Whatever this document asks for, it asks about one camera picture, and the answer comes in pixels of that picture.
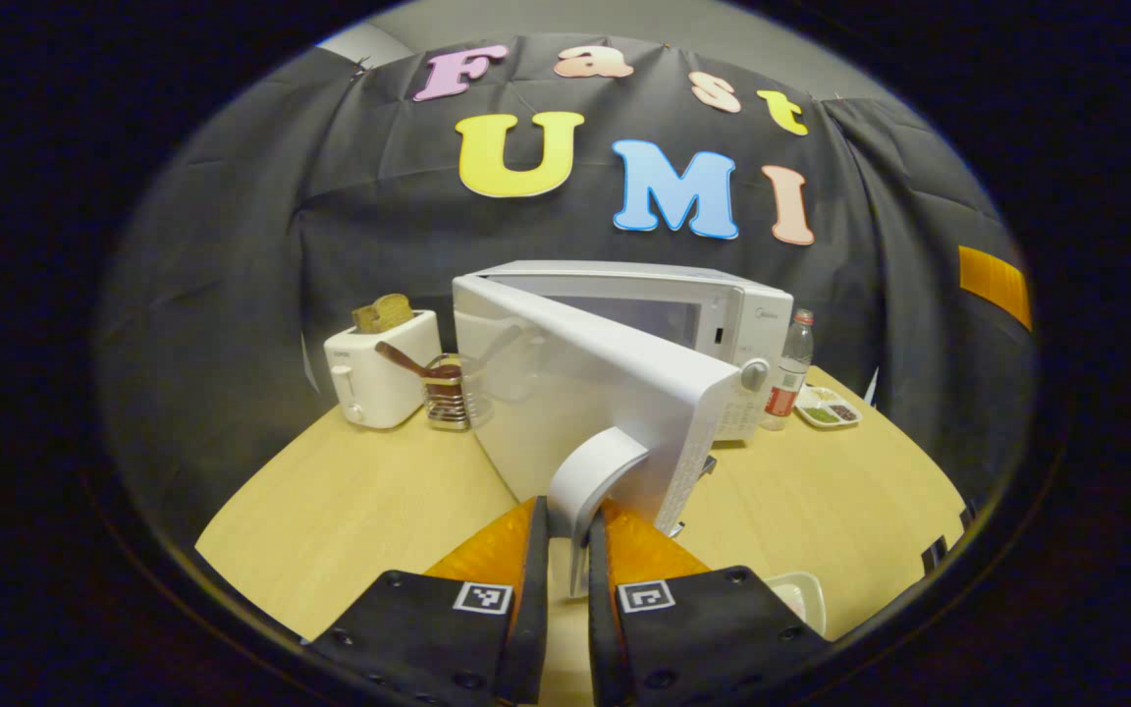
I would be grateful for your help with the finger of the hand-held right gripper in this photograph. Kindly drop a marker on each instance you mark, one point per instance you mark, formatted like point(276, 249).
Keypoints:
point(996, 283)

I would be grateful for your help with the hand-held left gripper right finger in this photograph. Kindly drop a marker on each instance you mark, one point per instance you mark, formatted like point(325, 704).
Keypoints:
point(598, 609)

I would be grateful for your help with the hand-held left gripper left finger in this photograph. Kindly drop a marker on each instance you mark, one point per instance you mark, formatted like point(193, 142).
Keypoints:
point(536, 589)

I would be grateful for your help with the white microwave oven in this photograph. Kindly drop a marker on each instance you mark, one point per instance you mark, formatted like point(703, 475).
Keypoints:
point(605, 383)

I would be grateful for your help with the small white plate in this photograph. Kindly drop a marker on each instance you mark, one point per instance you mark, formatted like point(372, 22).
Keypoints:
point(806, 599)

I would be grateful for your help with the white divided dish of beans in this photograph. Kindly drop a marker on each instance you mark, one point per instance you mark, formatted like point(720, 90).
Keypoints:
point(826, 407)

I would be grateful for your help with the clear bottle with red label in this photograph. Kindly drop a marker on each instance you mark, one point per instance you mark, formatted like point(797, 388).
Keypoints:
point(786, 378)

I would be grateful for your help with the white toaster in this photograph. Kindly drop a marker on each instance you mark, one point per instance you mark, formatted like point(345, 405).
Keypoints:
point(379, 378)

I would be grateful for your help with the brown bread slice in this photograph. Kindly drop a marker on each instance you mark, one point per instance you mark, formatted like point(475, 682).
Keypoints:
point(384, 312)

